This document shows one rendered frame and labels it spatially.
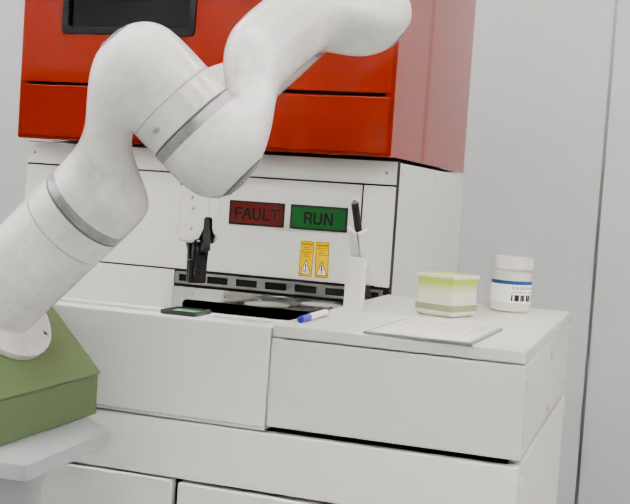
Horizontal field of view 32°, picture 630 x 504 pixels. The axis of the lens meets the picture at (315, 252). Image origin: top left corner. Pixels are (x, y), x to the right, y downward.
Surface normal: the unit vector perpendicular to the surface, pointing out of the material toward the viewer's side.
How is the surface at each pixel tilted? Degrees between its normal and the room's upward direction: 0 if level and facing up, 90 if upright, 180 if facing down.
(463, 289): 90
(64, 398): 90
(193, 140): 99
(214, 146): 93
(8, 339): 46
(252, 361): 90
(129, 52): 75
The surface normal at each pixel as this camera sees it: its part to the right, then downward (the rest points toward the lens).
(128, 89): -0.14, 0.30
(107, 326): -0.32, 0.03
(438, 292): -0.66, 0.00
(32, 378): 0.73, -0.64
